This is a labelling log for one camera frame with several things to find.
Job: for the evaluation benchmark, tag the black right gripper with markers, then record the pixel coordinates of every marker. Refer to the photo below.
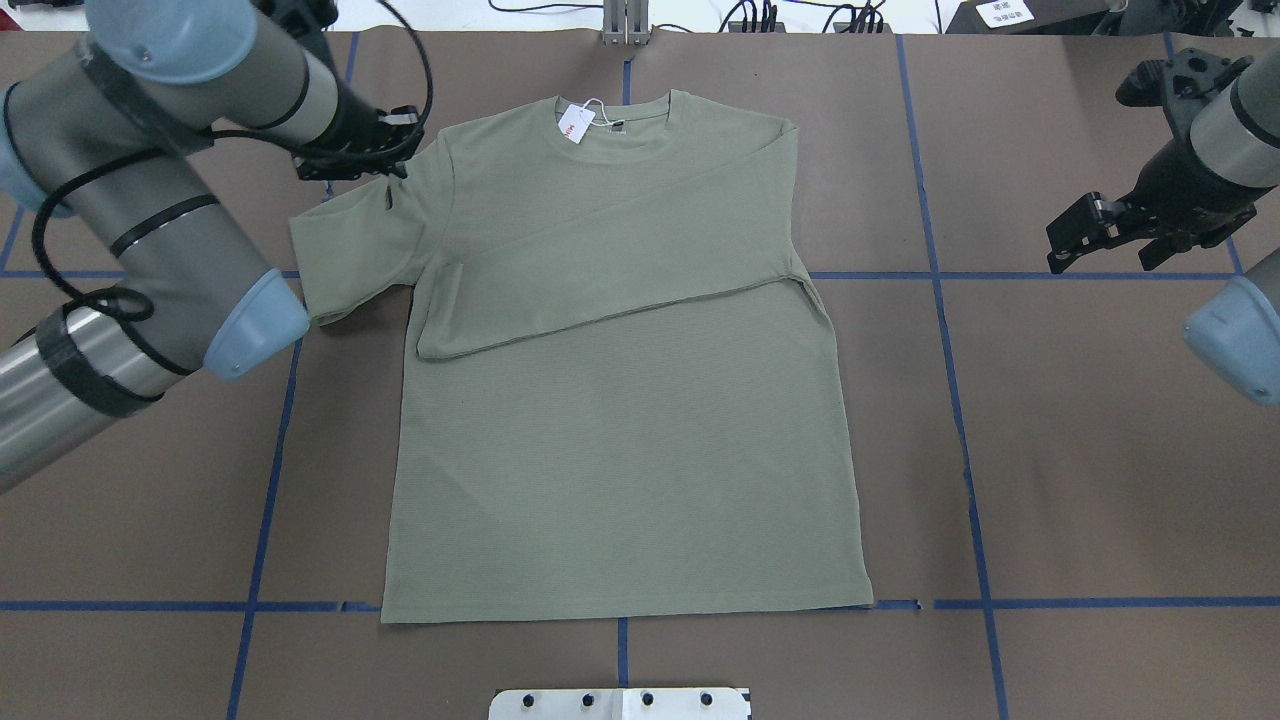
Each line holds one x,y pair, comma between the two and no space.
1180,193

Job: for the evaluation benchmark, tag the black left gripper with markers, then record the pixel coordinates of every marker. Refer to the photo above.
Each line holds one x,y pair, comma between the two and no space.
352,121

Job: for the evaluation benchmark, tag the olive green long-sleeve shirt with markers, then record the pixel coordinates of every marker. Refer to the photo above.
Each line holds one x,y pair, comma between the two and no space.
620,391

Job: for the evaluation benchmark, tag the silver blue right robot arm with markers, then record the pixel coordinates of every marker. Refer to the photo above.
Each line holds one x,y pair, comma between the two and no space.
1237,332

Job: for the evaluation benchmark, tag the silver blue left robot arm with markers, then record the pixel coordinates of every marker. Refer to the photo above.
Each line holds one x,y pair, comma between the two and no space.
159,279

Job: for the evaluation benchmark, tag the white paper price tag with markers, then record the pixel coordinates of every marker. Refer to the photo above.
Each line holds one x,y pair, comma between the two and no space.
574,122

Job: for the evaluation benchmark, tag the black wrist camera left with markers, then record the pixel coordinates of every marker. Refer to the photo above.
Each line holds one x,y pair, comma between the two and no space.
305,21

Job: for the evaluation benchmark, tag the aluminium camera mount post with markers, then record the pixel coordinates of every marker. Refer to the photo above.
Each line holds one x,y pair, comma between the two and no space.
626,23

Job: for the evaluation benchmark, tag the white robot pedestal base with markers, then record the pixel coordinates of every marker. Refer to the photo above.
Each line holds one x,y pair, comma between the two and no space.
623,703

